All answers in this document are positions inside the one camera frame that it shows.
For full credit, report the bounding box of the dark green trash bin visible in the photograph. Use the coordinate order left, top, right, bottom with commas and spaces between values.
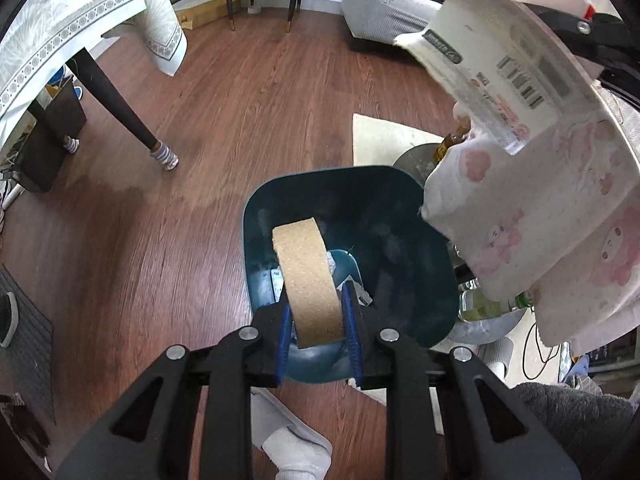
243, 166, 458, 382

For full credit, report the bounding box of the red white SanDisk package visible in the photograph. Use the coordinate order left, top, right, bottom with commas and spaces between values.
395, 0, 606, 155

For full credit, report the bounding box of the brown cardboard tape roll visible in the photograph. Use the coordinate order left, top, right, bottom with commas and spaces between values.
272, 218, 344, 349

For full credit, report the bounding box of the pink cartoon tablecloth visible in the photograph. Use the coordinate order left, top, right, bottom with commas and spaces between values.
421, 90, 639, 354

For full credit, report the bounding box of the grey armchair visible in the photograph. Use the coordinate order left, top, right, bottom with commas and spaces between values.
342, 0, 442, 44

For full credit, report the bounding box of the beige floor mat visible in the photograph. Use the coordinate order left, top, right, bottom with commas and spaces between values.
351, 112, 516, 436

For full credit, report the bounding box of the beige patterned tablecloth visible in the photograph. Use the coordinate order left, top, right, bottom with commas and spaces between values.
1, 0, 186, 142

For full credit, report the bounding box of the black table leg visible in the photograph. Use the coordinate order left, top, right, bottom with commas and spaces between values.
66, 48, 179, 171

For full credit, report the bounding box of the white slipper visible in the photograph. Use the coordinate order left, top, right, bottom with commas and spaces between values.
250, 388, 332, 480

